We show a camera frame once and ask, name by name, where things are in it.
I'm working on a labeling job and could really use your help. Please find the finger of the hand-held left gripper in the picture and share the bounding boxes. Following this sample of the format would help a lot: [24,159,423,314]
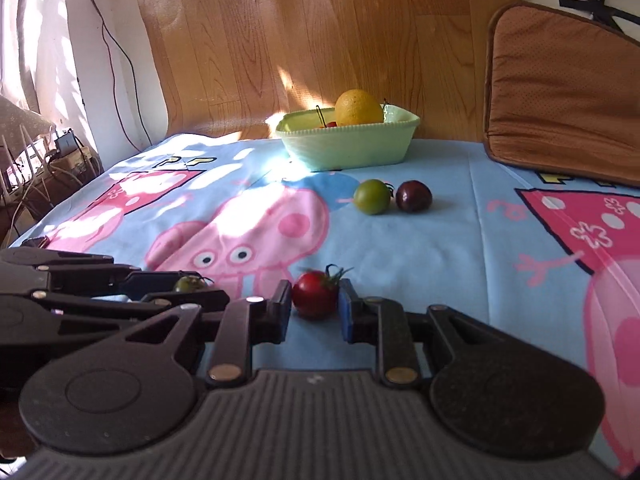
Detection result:
[0,247,201,299]
[0,288,231,342]

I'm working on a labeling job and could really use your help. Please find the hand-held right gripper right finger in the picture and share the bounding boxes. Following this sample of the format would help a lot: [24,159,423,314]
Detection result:
[338,280,511,386]

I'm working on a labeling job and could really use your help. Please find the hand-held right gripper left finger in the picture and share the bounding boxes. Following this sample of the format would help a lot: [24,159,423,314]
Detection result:
[115,280,293,387]

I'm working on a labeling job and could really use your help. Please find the small green cherry tomato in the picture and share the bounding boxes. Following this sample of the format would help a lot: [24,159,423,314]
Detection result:
[174,275,210,294]

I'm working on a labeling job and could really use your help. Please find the red cherry tomato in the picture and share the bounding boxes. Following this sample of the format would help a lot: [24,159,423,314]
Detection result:
[291,264,355,320]

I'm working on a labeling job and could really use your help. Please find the light green bowl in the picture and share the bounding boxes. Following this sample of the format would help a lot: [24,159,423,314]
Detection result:
[275,104,421,173]

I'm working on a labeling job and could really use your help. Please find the printed cartoon blanket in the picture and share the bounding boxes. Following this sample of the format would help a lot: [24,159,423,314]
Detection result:
[0,132,640,478]

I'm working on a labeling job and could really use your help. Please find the large green tomato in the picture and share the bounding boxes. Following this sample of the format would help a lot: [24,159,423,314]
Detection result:
[353,178,392,216]

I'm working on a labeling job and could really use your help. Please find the dark purple tomato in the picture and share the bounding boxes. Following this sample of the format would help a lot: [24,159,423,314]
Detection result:
[395,179,433,214]

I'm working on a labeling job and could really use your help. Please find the small black device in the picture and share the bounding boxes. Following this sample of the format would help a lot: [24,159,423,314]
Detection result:
[54,129,82,157]

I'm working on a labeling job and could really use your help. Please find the orange citrus fruit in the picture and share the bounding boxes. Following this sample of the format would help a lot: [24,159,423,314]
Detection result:
[334,89,385,126]

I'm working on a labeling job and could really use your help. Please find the light curtain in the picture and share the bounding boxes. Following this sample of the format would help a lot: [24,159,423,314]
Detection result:
[0,0,87,117]

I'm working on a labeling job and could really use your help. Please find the wood grain vinyl sheet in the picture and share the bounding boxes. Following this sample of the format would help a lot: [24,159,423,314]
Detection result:
[136,0,522,145]

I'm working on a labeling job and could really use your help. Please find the brown seat cushion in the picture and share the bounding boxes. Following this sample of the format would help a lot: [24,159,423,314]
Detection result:
[482,2,640,188]

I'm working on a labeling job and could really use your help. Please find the black tape strips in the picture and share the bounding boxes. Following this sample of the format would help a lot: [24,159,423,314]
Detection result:
[559,0,640,32]

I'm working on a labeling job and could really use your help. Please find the black cable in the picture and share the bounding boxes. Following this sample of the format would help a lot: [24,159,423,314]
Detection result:
[80,0,152,150]

